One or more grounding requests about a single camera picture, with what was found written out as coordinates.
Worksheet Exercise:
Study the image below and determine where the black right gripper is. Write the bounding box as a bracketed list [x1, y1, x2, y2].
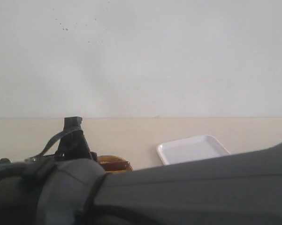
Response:
[0, 158, 61, 225]

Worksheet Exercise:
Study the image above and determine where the dark wooden spoon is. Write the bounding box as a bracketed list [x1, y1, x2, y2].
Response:
[100, 161, 132, 172]

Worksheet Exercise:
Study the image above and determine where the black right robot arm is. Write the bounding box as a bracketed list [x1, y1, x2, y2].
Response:
[0, 143, 282, 225]

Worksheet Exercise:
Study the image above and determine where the steel bowl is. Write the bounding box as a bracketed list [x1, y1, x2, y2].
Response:
[97, 155, 133, 173]

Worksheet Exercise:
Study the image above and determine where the white rectangular plastic tray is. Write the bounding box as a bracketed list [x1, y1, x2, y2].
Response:
[156, 135, 230, 165]

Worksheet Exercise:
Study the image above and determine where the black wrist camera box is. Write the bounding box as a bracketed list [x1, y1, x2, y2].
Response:
[54, 117, 98, 162]

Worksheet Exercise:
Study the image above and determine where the black braided cable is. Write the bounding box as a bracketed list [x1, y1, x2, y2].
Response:
[25, 126, 111, 225]

